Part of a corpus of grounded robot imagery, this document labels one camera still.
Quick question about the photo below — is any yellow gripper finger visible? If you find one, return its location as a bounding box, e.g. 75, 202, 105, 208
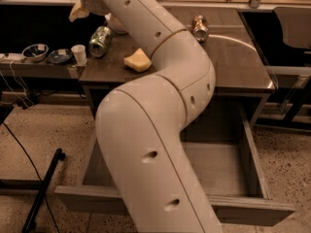
69, 1, 89, 22

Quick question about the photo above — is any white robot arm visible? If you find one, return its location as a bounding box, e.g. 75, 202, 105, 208
82, 0, 223, 233

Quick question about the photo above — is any open grey top drawer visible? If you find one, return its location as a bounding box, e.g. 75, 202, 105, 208
55, 103, 294, 226

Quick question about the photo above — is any dark blue bowl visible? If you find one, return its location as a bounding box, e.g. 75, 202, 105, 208
48, 49, 73, 64

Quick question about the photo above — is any grey cabinet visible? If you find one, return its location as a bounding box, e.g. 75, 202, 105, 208
80, 5, 275, 124

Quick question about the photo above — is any white rimmed dark bowl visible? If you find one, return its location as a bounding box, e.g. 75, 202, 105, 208
22, 44, 49, 62

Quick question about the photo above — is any white power strip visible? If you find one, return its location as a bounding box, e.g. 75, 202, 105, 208
0, 53, 24, 62

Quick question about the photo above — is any yellow sponge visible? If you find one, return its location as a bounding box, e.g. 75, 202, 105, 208
123, 49, 152, 73

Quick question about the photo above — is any side shelf bench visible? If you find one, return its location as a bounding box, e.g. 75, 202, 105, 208
0, 60, 85, 79

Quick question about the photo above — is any black stand leg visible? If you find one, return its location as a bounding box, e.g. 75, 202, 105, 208
0, 149, 65, 233

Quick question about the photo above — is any white cable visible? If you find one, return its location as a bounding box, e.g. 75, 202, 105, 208
0, 61, 35, 109

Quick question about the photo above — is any black floor cable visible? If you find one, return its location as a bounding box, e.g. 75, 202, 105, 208
1, 121, 61, 233

